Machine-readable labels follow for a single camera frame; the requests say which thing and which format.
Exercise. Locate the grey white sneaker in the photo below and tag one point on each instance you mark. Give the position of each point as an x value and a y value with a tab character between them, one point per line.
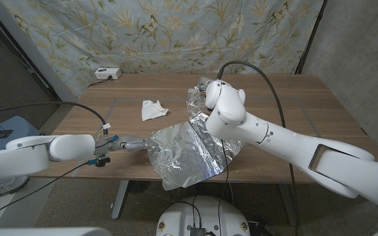
2	190

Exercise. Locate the black round object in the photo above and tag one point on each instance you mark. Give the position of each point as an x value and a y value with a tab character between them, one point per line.
138	187

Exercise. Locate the crinkled aluminum foil sheet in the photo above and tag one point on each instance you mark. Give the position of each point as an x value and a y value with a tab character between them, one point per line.
182	150

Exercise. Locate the crumpled white napkin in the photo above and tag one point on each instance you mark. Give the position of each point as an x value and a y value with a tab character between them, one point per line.
153	110

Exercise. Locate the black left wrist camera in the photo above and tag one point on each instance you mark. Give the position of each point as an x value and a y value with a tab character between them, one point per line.
102	161

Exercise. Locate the grey door frame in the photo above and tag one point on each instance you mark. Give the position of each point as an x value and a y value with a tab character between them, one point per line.
28	46

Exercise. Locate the small grey torso module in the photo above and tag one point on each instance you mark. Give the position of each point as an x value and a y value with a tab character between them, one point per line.
197	231

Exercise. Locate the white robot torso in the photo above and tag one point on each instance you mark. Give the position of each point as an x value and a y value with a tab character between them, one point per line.
208	213

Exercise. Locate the white power strip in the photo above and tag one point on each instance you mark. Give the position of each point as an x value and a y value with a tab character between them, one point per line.
107	73

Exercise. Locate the floral printed backdrop cloth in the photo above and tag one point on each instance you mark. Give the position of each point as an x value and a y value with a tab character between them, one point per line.
176	39

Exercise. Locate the black backdrop stand pole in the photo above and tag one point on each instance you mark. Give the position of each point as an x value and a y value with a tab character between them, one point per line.
310	37

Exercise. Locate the grey metal table leg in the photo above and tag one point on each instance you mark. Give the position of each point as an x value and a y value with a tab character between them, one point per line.
285	204
119	200

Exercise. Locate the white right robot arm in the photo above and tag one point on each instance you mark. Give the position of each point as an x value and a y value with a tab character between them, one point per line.
290	144

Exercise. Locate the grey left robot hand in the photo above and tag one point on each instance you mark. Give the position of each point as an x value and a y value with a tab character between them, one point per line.
134	144

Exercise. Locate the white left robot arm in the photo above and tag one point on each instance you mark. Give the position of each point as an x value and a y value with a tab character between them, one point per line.
28	154

